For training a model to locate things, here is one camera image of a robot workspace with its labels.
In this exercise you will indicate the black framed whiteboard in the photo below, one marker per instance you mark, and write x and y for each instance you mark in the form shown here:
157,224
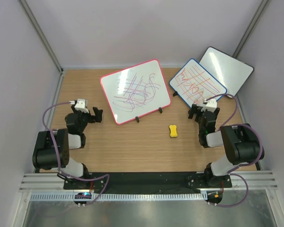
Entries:
229,71

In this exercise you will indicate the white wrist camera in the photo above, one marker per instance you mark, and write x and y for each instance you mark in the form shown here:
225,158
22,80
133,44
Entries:
209,105
79,101

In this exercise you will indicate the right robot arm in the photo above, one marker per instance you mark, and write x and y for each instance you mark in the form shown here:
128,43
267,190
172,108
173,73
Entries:
240,143

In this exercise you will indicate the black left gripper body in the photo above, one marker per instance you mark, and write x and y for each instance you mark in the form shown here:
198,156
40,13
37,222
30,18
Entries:
84,118

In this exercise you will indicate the blue framed whiteboard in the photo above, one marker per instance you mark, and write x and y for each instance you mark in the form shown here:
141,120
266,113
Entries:
194,84

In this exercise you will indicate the aluminium frame rail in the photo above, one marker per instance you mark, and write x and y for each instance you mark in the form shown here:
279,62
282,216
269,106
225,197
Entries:
257,180

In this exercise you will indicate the yellow bone-shaped eraser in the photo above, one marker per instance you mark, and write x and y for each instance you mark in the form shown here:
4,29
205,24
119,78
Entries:
173,131

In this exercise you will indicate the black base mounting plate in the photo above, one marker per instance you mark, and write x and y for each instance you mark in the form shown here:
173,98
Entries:
158,181

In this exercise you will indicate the wire whiteboard stand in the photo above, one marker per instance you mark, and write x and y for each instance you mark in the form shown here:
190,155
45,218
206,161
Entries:
137,118

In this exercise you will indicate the grey slotted cable duct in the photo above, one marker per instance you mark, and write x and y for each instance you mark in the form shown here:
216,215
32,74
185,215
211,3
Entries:
84,196

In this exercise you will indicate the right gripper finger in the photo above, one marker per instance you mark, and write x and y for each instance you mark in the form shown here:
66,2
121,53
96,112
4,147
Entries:
194,111
214,113

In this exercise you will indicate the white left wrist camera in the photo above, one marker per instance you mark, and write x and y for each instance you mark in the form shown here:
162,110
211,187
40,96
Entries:
79,101

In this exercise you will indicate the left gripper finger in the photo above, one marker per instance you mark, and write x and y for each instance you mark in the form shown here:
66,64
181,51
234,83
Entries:
81,110
97,115

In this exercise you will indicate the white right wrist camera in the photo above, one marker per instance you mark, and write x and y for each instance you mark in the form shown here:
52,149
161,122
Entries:
209,105

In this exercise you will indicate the pink framed whiteboard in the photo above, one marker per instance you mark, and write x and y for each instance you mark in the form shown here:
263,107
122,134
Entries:
136,91

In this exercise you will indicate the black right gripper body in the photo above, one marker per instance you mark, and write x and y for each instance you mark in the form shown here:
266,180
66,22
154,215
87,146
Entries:
201,112

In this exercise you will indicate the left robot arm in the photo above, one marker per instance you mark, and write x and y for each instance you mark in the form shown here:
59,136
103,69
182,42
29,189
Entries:
52,147

